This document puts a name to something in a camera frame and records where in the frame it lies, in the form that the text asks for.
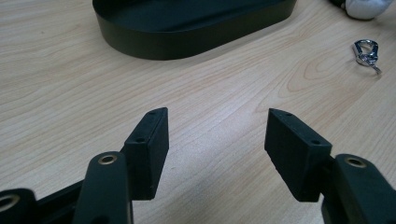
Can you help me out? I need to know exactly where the black key holder stand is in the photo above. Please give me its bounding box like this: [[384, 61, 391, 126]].
[[92, 0, 298, 61]]

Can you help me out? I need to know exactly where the white plush keychain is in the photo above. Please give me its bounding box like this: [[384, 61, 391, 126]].
[[330, 0, 395, 21]]

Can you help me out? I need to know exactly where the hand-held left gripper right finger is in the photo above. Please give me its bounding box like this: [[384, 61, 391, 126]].
[[264, 107, 333, 203]]

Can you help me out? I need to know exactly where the silver carabiner key clip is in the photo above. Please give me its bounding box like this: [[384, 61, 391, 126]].
[[351, 38, 383, 76]]

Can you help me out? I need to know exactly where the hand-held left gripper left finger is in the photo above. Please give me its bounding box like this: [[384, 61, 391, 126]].
[[120, 106, 170, 201]]

